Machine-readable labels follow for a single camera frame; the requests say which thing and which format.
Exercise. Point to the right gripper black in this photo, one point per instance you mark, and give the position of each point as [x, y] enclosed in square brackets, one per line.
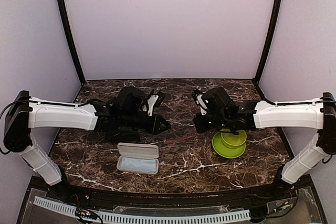
[200, 127]

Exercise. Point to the black frame post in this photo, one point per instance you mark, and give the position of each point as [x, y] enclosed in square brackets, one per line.
[268, 41]
[70, 41]

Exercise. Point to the green plate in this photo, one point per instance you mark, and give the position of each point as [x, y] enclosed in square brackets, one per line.
[224, 151]

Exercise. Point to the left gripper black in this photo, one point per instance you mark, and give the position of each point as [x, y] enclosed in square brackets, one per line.
[154, 128]

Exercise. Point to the right black frame post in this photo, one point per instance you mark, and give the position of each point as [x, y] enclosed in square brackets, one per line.
[268, 41]

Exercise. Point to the black front rail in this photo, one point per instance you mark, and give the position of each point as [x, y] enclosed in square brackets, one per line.
[254, 197]

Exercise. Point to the black glasses case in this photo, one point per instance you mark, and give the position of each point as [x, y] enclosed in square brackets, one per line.
[122, 136]

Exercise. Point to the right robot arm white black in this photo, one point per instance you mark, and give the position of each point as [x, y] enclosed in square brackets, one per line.
[219, 111]

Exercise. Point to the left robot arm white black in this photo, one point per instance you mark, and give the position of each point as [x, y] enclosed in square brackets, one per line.
[121, 118]

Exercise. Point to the pink translucent sunglasses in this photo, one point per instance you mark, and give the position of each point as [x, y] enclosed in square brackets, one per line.
[180, 139]

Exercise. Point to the white slotted cable duct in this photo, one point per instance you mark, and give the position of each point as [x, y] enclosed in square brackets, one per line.
[121, 214]

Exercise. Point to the light blue cloth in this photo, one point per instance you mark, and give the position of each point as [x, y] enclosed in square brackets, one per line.
[147, 166]

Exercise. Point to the left black frame post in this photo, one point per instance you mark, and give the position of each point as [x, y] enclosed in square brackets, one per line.
[70, 41]

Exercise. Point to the green bowl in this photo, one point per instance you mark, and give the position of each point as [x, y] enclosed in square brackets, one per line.
[233, 141]

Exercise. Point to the pink glasses case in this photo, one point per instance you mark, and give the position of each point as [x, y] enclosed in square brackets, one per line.
[140, 151]

